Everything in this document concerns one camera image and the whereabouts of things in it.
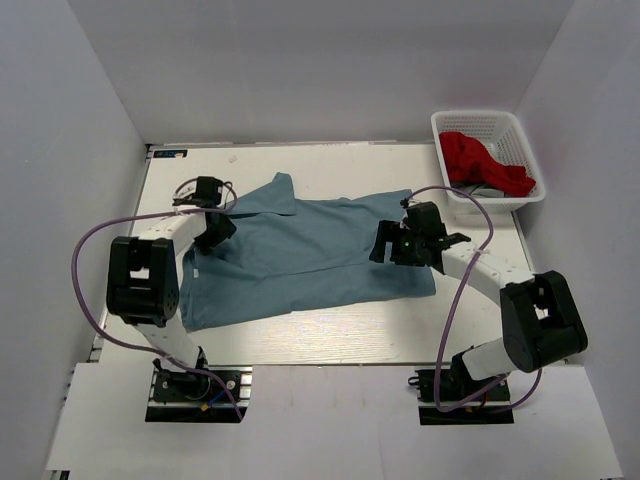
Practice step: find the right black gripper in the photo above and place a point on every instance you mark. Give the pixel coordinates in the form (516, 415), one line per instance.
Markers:
(389, 231)

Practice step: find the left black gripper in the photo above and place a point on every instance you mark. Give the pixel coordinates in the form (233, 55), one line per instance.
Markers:
(227, 230)

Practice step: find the blue-grey t-shirt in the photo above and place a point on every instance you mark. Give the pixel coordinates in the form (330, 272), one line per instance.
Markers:
(289, 254)

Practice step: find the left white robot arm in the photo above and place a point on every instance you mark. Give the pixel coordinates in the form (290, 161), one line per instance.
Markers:
(143, 287)

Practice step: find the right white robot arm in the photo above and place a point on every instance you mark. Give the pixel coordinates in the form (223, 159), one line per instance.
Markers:
(540, 321)

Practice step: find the blue label sticker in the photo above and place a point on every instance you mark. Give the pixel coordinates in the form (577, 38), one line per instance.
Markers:
(170, 153)

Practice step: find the grey t-shirt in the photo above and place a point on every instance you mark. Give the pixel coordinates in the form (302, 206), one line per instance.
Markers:
(482, 191)

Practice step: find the red t-shirt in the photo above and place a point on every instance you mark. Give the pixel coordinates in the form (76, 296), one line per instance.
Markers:
(467, 161)

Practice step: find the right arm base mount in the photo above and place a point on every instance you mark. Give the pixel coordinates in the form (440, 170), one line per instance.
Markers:
(490, 408)

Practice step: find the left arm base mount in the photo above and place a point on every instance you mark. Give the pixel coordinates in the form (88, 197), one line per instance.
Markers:
(180, 397)

